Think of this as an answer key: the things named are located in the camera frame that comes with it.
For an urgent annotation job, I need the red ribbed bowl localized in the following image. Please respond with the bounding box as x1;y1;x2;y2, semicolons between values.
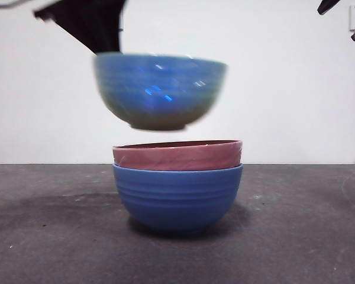
111;138;244;172

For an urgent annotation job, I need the blue ribbed bowl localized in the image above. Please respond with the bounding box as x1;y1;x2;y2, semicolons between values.
112;163;244;238

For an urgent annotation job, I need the green ribbed bowl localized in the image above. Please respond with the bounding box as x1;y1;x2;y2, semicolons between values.
92;51;230;132

